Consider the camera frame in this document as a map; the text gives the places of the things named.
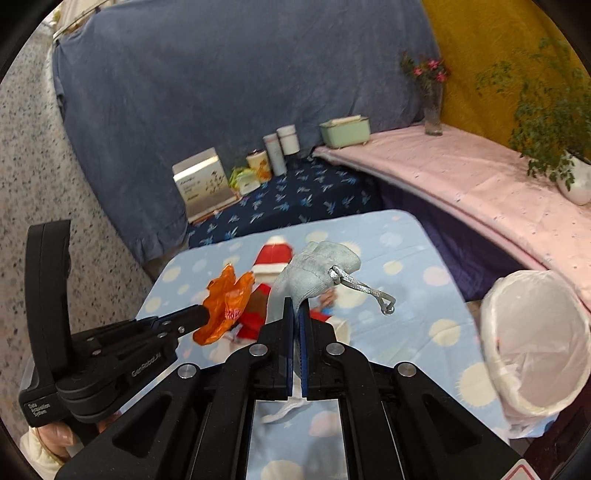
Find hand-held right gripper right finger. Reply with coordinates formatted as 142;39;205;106
299;302;523;480

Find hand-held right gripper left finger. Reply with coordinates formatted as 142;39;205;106
55;299;297;480

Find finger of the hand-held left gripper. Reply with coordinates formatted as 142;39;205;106
134;305;212;343

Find orange plastic bag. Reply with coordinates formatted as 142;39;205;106
193;265;256;346

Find grey fabric pouch with strap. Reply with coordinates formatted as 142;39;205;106
262;241;362;424

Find red and white paper cup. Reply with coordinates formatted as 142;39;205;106
250;235;296;288

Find person's left forearm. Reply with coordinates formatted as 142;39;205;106
19;431;70;480

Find person's left hand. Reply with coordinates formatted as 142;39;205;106
36;421;80;462

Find light blue planet print tablecloth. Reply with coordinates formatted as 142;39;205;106
134;209;511;480

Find white printed carton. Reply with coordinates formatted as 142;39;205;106
172;148;232;217

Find green tissue pack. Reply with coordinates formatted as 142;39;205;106
229;166;259;195

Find navy palm print cloth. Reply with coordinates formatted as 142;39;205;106
187;154;384;250

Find floral print can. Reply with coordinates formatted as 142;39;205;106
246;150;271;184

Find dark purple cloth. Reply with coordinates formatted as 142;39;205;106
379;182;527;303

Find tall white tumbler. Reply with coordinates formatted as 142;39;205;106
263;134;287;177

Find white jar with dark base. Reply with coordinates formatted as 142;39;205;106
277;124;301;156

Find pale green tissue box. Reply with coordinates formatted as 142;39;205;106
320;116;371;149

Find blue-grey cloth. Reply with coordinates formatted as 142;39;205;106
52;0;441;278

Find pink cloth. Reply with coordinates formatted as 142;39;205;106
314;122;591;315

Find glass vase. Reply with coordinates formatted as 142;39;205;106
424;85;444;137

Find pink flower sprig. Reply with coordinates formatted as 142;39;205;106
399;51;451;93

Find green plant in white pot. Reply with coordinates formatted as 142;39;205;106
475;39;591;206

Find yellow cloth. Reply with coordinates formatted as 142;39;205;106
421;0;591;160

